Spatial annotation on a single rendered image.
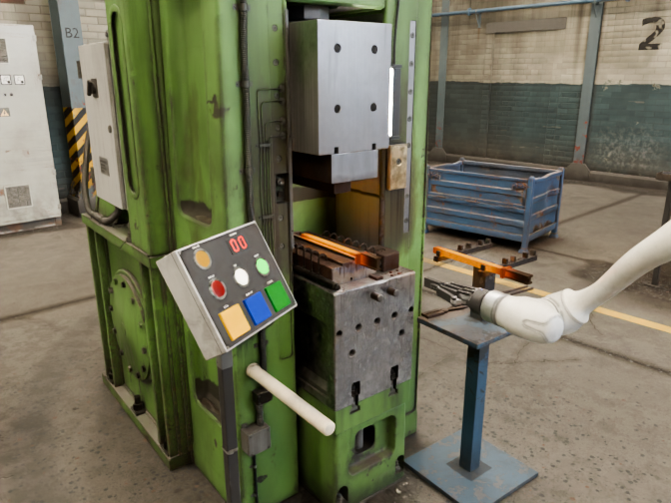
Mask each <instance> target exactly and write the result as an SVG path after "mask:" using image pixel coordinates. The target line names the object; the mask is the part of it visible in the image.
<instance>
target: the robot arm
mask: <svg viewBox="0 0 671 503"><path fill-rule="evenodd" d="M668 261H671V220H670V221H669V222H668V223H667V224H665V225H664V226H663V227H661V228H660V229H659V230H657V231H656V232H655V233H653V234H652V235H651V236H649V237H648V238H646V239H645V240H644V241H642V242H641V243H639V244H638V245H637V246H635V247H634V248H633V249H631V250H630V251H628V252H627V253H626V254H625V255H624V256H623V257H622V258H620V259H619V260H618V261H617V262H616V263H615V264H614V265H613V266H612V267H611V268H610V269H609V270H608V271H607V272H606V273H605V274H604V275H603V276H602V277H601V278H600V279H599V280H598V281H597V282H596V283H594V284H593V285H591V286H589V287H587V288H585V289H582V290H579V291H574V290H572V289H569V288H567V289H565V290H562V291H559V292H556V293H552V294H549V295H547V296H546V297H543V298H533V297H528V296H513V295H510V294H506V293H503V292H500V291H497V290H492V291H490V290H487V289H484V288H481V287H473V286H469V285H465V284H461V283H456V282H451V283H448V282H446V283H444V282H443V281H440V280H437V279H434V278H432V277H429V276H427V277H425V278H424V286H425V287H427V288H430V289H433V290H435V291H436V295H437V296H439V297H441V298H442V299H444V300H446V301H447V302H449V303H450V304H451V305H452V306H456V304H457V303H461V304H462V305H466V306H468V307H469V308H470V310H471V311H472V312H473V313H475V314H477V315H480V316H481V317H482V319H484V320H485V321H488V322H490V323H493V324H495V325H497V326H500V327H502V328H504V329H505V330H506V331H507V332H509V333H511V334H513V335H515V336H517V337H520V338H522V339H525V340H528V341H531V342H536V343H554V342H555V341H557V340H558V339H559V338H560V337H561V335H565V334H569V333H572V332H574V331H576V330H577V329H579V328H580V327H581V326H582V325H583V324H584V323H585V322H587V321H588V319H589V313H590V312H591V311H592V310H593V309H595V308H596V307H598V306H600V305H601V304H603V303H604V302H606V301H607V300H609V299H610V298H612V297H613V296H614V295H616V294H617V293H618V292H620V291H621V290H623V289H624V288H625V287H627V286H628V285H629V284H631V283H632V282H634V281H635V280H636V279H638V278H639V277H640V276H642V275H643V274H645V273H646V272H648V271H649V270H651V269H653V268H655V267H657V266H659V265H661V264H663V263H666V262H668Z"/></svg>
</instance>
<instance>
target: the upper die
mask: <svg viewBox="0 0 671 503"><path fill-rule="evenodd" d="M377 162H378V150H371V151H361V152H352V153H342V154H333V155H323V156H317V155H311V154H306V153H300V152H294V151H292V169H293V175H295V176H299V177H303V178H308V179H312V180H316V181H320V182H325V183H329V184H337V183H344V182H351V181H358V180H365V179H372V178H377Z"/></svg>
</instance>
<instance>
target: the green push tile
mask: <svg viewBox="0 0 671 503"><path fill-rule="evenodd" d="M264 290H265V292H266V294H267V296H268V298H269V300H270V302H271V304H272V306H273V308H274V310H275V312H278V311H280V310H281V309H283V308H284V307H286V306H287V305H289V304H290V303H291V301H290V299H289V297H288V295H287V293H286V291H285V289H284V287H283V285H282V283H281V281H280V280H278V281H276V282H274V283H272V284H271V285H269V286H267V287H265V288H264Z"/></svg>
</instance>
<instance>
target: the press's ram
mask: <svg viewBox="0 0 671 503"><path fill-rule="evenodd" d="M289 50H290V89H291V129H292V151H294V152H300V153H306V154H311V155H317V156H323V155H333V154H342V153H352V152H361V151H371V150H380V149H388V143H389V102H390V62H391V24H385V23H370V22H355V21H341V20H326V19H314V20H306V21H298V22H290V23H289Z"/></svg>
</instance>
